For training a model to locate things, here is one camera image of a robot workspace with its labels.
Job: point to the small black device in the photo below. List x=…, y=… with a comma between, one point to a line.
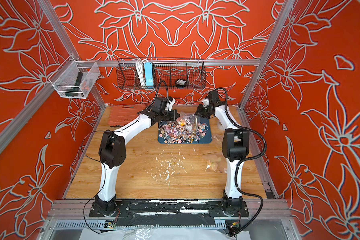
x=180, y=82

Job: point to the clear tape roll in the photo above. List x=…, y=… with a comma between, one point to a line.
x=220, y=126

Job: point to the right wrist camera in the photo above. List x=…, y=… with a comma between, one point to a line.
x=206, y=102

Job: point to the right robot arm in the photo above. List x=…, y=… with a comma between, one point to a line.
x=235, y=148

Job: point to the green black screwdriver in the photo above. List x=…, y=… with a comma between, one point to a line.
x=74, y=91

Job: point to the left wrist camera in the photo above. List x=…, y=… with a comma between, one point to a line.
x=171, y=101

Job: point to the orange tool case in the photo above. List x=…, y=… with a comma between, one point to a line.
x=121, y=115

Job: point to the clear acrylic box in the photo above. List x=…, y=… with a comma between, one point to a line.
x=64, y=77

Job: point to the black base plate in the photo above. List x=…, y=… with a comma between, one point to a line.
x=213, y=208

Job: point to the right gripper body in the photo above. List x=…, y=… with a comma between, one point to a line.
x=208, y=111

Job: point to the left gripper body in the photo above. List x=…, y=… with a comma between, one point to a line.
x=167, y=115

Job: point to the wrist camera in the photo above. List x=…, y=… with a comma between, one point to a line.
x=171, y=101
x=206, y=102

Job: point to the light blue power bank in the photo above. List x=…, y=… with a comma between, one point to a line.
x=148, y=68

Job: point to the poured candy pile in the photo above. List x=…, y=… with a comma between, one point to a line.
x=183, y=133

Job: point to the black wire basket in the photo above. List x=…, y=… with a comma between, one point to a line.
x=131, y=74

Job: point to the blue plastic tray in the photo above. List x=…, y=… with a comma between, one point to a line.
x=184, y=139

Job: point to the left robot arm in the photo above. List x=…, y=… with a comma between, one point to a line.
x=113, y=153

